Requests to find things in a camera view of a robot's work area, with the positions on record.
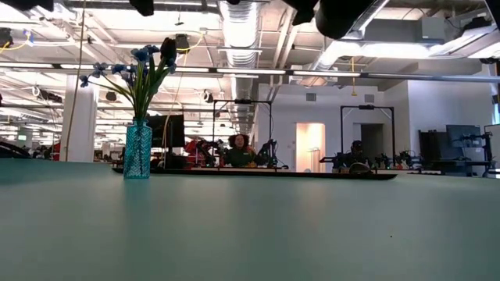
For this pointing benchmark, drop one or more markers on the black artificial tulip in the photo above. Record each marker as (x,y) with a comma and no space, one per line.
(168,48)

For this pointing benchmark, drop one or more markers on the blue textured glass vase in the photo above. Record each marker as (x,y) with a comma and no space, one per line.
(137,152)

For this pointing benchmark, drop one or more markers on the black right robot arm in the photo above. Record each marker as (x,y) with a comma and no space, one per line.
(343,17)

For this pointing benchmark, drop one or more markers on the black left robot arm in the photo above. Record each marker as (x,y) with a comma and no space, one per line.
(23,4)

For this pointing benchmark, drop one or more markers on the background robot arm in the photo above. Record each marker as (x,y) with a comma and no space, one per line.
(269,154)

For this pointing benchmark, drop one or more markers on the ceiling light strip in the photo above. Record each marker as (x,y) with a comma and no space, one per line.
(29,65)
(70,67)
(195,70)
(250,72)
(326,74)

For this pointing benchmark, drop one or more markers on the grey ceiling air unit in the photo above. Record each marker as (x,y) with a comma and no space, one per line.
(406,31)

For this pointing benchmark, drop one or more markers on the white pillar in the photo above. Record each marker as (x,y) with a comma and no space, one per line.
(80,117)

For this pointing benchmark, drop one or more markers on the black monitor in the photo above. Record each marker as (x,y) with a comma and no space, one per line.
(172,130)

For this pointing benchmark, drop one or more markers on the orange lit doorway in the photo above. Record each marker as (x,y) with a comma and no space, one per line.
(310,140)

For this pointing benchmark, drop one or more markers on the person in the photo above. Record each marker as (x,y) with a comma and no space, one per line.
(239,154)
(356,150)

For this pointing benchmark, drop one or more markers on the black cabinet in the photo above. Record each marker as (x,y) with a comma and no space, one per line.
(429,144)

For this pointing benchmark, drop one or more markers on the dark desk monitor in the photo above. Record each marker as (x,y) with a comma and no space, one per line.
(463,134)

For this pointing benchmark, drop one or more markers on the white board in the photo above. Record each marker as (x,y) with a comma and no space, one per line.
(493,140)

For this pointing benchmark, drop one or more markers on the green table mat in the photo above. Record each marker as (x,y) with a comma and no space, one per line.
(234,234)

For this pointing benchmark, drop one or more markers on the silver round ventilation duct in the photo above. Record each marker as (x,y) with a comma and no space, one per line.
(240,35)
(330,52)

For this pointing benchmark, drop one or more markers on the black metal frame stand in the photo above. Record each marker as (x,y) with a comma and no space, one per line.
(242,101)
(367,107)

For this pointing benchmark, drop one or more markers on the black aluminium table frame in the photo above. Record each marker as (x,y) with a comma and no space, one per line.
(312,175)

